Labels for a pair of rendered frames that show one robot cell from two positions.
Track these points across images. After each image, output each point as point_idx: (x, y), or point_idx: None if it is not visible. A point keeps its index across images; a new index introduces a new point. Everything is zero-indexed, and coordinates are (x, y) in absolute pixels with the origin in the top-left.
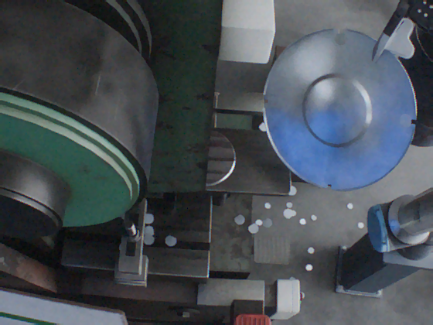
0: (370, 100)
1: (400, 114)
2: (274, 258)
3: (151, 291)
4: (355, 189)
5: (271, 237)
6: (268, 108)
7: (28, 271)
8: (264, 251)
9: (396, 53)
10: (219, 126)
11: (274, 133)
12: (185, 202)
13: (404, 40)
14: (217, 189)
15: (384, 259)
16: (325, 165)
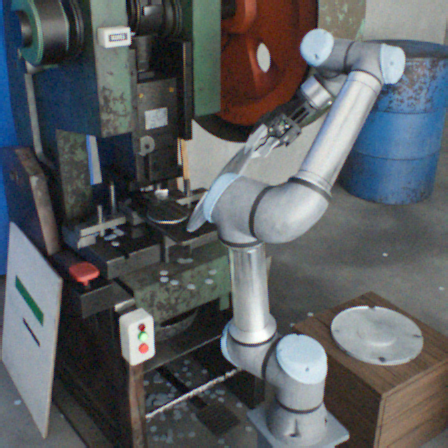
0: None
1: None
2: (211, 423)
3: None
4: (194, 227)
5: (227, 411)
6: None
7: (45, 219)
8: (210, 414)
9: (261, 154)
10: (216, 242)
11: (199, 206)
12: (144, 238)
13: (257, 137)
14: (154, 223)
15: (248, 413)
16: (198, 218)
